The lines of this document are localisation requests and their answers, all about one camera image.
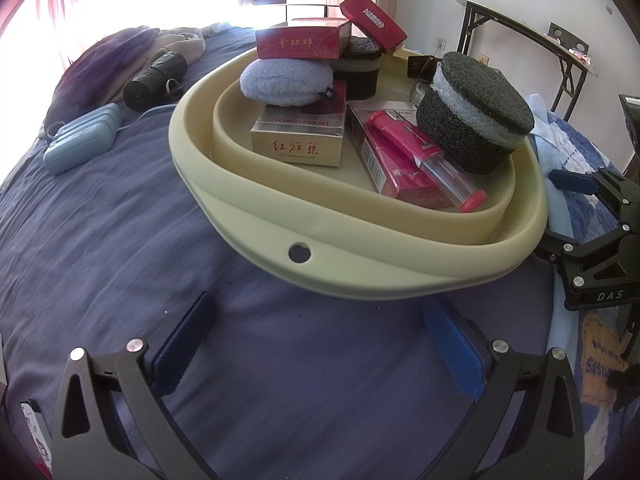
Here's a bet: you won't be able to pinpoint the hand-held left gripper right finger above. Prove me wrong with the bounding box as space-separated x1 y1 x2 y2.
423 296 586 480

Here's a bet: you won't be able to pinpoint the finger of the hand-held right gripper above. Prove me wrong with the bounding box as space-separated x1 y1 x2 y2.
534 225 634 272
548 166 640 227

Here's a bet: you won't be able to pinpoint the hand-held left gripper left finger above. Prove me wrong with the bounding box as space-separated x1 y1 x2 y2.
52 290 217 480

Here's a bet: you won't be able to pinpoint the large black round sponge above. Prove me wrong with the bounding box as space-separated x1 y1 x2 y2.
416 51 536 175

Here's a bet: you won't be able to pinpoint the yellow plastic basin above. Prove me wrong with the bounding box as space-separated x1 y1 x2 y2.
169 42 550 302

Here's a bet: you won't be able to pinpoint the red cigarette carton with barcode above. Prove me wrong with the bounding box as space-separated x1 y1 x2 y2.
346 100 466 211

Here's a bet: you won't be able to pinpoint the black cigarette carton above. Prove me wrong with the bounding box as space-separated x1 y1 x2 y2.
407 55 442 81

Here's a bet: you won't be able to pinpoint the gold cigarette box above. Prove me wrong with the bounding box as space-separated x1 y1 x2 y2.
250 80 349 169

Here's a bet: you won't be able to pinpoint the small black round sponge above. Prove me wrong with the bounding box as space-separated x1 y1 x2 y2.
330 37 385 101

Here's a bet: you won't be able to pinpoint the dark red cigarette box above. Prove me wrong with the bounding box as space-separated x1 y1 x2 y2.
339 0 409 54

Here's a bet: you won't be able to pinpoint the red cigarette carton gold characters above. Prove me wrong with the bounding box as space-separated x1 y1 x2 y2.
255 16 352 60

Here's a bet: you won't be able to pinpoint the blue white quilted blanket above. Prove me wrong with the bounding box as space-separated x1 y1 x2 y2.
525 92 640 480

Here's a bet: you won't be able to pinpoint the blue cloth orange print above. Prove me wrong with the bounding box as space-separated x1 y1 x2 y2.
545 305 637 413

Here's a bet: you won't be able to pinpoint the black case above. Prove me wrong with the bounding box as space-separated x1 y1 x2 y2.
618 93 640 181

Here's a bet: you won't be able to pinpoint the dark blue bed sheet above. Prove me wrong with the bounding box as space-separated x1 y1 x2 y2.
0 22 557 480

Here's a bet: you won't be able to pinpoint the white pink printed item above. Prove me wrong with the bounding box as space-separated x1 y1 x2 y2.
20 398 54 480

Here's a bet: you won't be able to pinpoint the pink tube clear end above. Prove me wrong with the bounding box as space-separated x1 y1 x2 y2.
367 111 487 212

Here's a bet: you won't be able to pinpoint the black leg folding table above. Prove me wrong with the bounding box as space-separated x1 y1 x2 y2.
448 0 599 122

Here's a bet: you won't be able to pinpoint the light blue plastic case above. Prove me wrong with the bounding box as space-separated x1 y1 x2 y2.
42 102 123 176

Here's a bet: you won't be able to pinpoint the light blue round puff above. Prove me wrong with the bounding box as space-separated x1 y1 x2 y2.
240 57 335 108

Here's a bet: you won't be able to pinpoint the purple cloth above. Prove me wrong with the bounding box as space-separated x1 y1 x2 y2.
44 27 167 132

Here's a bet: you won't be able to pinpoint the beige cloth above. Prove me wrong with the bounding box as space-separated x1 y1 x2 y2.
144 29 207 62

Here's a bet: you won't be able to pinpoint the black frame on table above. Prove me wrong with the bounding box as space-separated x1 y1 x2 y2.
547 22 589 57

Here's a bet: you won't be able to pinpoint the white thin cable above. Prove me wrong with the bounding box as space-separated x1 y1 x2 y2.
37 102 177 142

